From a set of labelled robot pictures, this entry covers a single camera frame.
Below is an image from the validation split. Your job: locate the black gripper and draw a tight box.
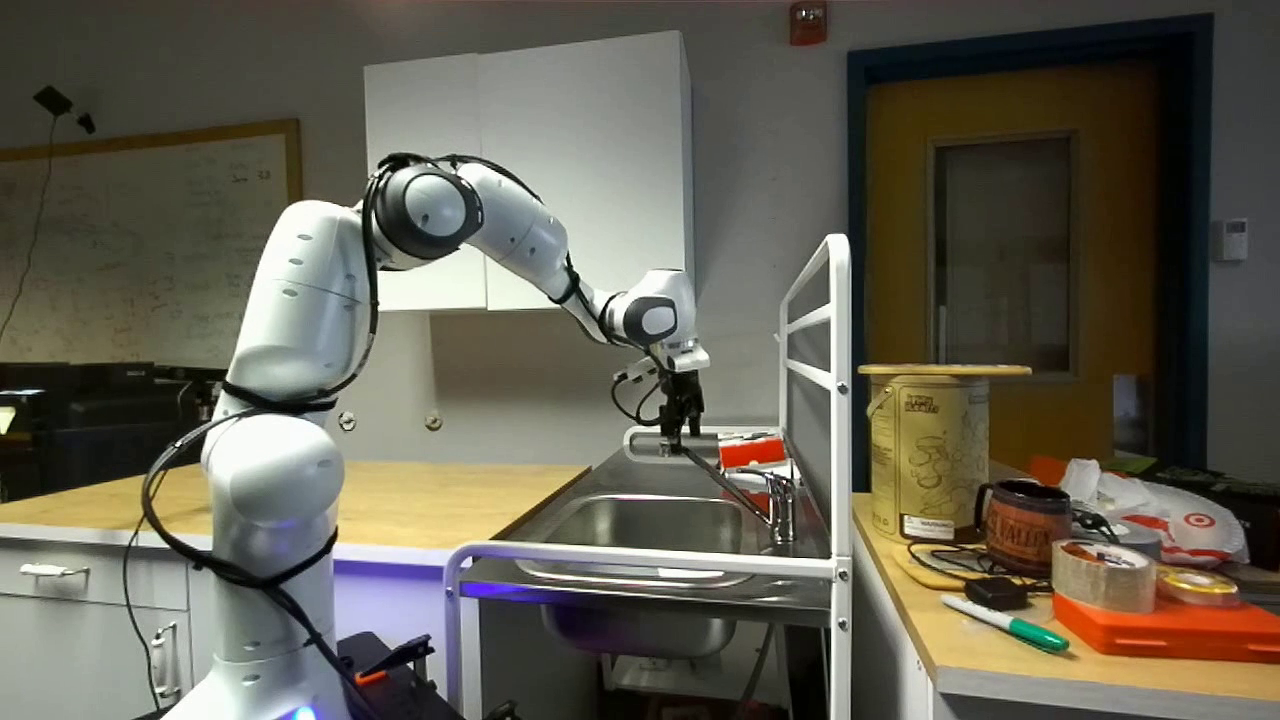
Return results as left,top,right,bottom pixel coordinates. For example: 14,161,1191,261
650,367,706,444

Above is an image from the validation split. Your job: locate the chrome tap with nozzle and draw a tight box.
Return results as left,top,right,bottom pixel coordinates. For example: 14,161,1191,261
669,437,805,558

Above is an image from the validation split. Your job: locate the orange and white toy box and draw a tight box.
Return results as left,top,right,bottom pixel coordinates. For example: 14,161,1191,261
715,432,797,476

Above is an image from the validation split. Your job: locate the stainless steel sink counter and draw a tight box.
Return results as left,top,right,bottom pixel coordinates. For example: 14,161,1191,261
457,444,841,661

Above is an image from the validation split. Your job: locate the yellow wooden door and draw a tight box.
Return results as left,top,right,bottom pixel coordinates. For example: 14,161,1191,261
842,14,1218,493

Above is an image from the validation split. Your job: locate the small black block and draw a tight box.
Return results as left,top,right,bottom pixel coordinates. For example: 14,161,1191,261
959,573,1034,618

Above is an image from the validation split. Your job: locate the brown ceramic mug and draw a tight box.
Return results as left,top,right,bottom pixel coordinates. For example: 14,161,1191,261
971,476,1080,582

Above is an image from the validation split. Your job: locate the black and red base box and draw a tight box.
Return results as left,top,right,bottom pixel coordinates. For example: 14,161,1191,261
334,627,464,720

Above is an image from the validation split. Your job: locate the green and white marker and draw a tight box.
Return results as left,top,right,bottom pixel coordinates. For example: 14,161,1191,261
936,593,1076,661

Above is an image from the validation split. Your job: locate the red fire alarm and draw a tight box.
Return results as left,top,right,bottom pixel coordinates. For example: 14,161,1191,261
785,0,837,47

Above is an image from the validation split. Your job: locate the white plastic bag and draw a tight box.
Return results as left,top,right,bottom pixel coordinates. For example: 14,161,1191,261
1054,458,1254,573

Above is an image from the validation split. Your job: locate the flat orange box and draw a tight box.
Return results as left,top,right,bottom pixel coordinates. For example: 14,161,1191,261
1049,589,1280,670

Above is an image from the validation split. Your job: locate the small round tin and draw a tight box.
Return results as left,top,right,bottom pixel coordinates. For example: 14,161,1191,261
1152,565,1242,613

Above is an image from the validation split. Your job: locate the framed whiteboard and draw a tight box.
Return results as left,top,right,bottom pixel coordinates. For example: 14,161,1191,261
0,116,306,376

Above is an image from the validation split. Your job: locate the white drawer cabinet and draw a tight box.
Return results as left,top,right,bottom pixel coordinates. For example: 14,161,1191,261
0,520,464,720

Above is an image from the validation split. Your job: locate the white wall cabinet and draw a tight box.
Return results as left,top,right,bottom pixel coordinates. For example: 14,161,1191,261
361,28,699,321

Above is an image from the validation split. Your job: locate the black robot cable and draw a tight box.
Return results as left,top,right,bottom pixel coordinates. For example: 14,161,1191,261
120,148,392,720

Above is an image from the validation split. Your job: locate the white wall thermostat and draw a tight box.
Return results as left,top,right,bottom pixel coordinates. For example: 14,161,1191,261
1211,212,1254,269

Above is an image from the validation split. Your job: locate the black wall mounted device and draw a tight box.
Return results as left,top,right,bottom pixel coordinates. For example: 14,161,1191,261
27,84,101,141

